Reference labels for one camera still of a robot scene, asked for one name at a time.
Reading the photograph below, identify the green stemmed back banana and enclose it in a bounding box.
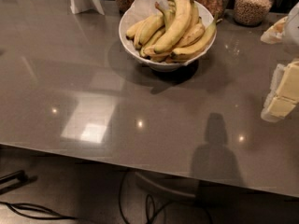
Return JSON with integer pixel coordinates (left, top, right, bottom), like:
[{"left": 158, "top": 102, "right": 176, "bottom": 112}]
[{"left": 155, "top": 0, "right": 176, "bottom": 30}]

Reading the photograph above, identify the white paper bowl liner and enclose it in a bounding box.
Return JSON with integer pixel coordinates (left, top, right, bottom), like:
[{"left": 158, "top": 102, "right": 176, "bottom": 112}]
[{"left": 120, "top": 0, "right": 213, "bottom": 29}]

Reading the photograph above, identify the right edge yellow banana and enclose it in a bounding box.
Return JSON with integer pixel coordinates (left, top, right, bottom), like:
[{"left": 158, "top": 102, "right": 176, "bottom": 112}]
[{"left": 170, "top": 16, "right": 218, "bottom": 61}]

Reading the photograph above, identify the table pedestal base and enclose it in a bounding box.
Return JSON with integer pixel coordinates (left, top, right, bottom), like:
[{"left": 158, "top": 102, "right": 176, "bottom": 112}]
[{"left": 135, "top": 171, "right": 198, "bottom": 202}]

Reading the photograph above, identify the black floor cable centre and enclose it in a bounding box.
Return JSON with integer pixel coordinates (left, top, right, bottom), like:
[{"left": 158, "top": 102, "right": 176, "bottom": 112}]
[{"left": 117, "top": 170, "right": 214, "bottom": 224}]

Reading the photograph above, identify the lower left yellow banana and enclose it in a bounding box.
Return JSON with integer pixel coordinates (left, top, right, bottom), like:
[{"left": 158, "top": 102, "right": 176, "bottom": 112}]
[{"left": 139, "top": 27, "right": 165, "bottom": 58}]

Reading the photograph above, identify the left upper yellow banana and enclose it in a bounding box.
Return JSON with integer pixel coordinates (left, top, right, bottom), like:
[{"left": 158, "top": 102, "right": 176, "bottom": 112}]
[{"left": 139, "top": 14, "right": 164, "bottom": 45}]

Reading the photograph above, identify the large top yellow banana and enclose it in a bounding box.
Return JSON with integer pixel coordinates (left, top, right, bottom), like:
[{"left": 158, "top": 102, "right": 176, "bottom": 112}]
[{"left": 154, "top": 0, "right": 192, "bottom": 54}]

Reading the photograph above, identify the dark metal floor bracket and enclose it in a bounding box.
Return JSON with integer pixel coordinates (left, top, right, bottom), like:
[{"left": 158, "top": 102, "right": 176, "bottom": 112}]
[{"left": 0, "top": 170, "right": 37, "bottom": 195}]

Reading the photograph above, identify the middle right yellow banana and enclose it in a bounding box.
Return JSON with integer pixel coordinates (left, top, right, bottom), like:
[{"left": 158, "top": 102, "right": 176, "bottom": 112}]
[{"left": 175, "top": 23, "right": 206, "bottom": 48}]

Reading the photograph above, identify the right glass grain jar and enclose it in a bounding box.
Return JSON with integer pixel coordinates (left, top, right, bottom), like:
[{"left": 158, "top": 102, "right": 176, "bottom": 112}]
[{"left": 234, "top": 0, "right": 274, "bottom": 26}]

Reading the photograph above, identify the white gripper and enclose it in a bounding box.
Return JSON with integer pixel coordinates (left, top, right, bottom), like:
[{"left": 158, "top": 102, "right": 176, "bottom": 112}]
[{"left": 261, "top": 2, "right": 299, "bottom": 122}]

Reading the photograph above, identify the black floor cable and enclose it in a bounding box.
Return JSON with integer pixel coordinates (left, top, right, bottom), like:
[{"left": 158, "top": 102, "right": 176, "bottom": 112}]
[
  {"left": 0, "top": 201, "right": 78, "bottom": 220},
  {"left": 117, "top": 170, "right": 214, "bottom": 224}
]

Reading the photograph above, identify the white ceramic bowl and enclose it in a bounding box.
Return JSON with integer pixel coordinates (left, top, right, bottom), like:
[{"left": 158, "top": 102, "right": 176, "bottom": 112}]
[{"left": 118, "top": 0, "right": 218, "bottom": 73}]

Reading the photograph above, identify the far left yellow banana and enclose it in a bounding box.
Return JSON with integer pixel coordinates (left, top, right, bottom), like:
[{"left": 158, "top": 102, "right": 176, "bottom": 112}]
[{"left": 125, "top": 20, "right": 145, "bottom": 40}]

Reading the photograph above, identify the black floor cable left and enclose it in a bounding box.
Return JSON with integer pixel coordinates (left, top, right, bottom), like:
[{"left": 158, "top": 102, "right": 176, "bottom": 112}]
[{"left": 0, "top": 201, "right": 78, "bottom": 220}]

